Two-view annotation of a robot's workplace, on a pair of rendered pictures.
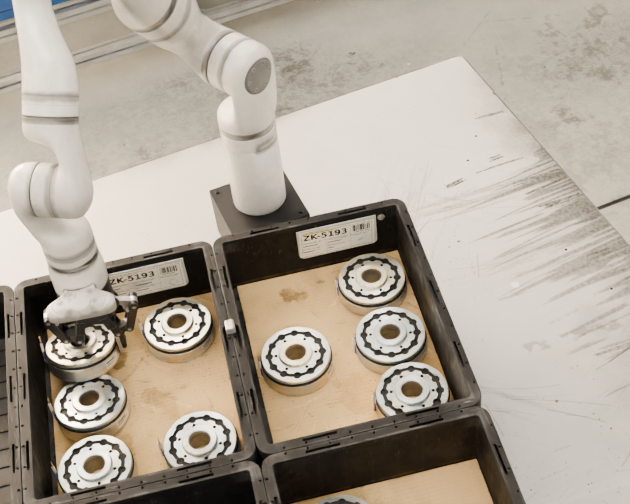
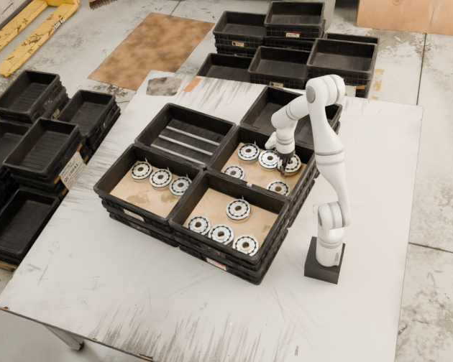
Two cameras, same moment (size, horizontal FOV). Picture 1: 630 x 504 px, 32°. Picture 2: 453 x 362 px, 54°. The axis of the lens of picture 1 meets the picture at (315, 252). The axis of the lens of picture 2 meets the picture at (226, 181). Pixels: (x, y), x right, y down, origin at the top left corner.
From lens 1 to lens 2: 187 cm
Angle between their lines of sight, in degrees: 74
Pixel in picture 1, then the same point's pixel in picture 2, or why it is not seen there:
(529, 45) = not seen: outside the picture
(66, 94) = (290, 108)
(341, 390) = (221, 217)
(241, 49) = (325, 207)
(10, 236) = (395, 197)
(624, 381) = (167, 317)
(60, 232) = not seen: hidden behind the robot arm
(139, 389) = (268, 175)
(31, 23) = not seen: hidden behind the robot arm
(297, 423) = (221, 201)
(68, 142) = (282, 112)
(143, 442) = (250, 168)
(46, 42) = (303, 98)
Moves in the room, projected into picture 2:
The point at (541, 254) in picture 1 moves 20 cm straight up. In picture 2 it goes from (234, 345) to (229, 326)
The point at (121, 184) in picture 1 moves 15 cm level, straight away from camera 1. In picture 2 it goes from (397, 241) to (436, 252)
